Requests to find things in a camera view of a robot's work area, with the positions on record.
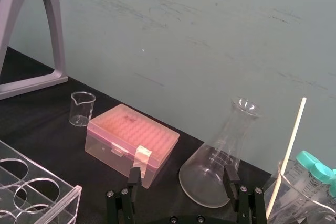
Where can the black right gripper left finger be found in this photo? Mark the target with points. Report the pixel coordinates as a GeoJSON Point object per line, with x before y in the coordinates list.
{"type": "Point", "coordinates": [126, 200]}

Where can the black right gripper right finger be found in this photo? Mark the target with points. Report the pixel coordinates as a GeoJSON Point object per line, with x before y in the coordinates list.
{"type": "Point", "coordinates": [237, 195]}

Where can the white stirring rod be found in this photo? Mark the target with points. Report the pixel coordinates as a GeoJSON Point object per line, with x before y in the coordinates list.
{"type": "Point", "coordinates": [286, 155]}

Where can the clear glass conical flask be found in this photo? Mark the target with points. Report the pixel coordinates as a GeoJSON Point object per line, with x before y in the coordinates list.
{"type": "Point", "coordinates": [212, 171]}

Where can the pink plastic pipette tip box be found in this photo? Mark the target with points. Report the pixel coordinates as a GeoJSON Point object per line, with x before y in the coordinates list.
{"type": "Point", "coordinates": [130, 144]}

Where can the large clear glass beaker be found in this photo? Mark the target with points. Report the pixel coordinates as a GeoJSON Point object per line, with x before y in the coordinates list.
{"type": "Point", "coordinates": [299, 195]}

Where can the clear tube with teal cap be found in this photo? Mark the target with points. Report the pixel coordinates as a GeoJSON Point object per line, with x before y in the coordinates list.
{"type": "Point", "coordinates": [319, 182]}
{"type": "Point", "coordinates": [302, 171]}

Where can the clear acrylic tube rack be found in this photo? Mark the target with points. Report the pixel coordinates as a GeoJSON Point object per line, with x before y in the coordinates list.
{"type": "Point", "coordinates": [34, 192]}

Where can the black table cloth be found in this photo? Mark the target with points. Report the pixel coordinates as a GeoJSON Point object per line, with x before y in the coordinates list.
{"type": "Point", "coordinates": [52, 134]}

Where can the small clear glass beaker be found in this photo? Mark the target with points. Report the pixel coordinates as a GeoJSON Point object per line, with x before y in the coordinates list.
{"type": "Point", "coordinates": [82, 110]}

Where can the grey metal stand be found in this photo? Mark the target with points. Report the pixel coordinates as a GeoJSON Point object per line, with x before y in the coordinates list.
{"type": "Point", "coordinates": [31, 32]}

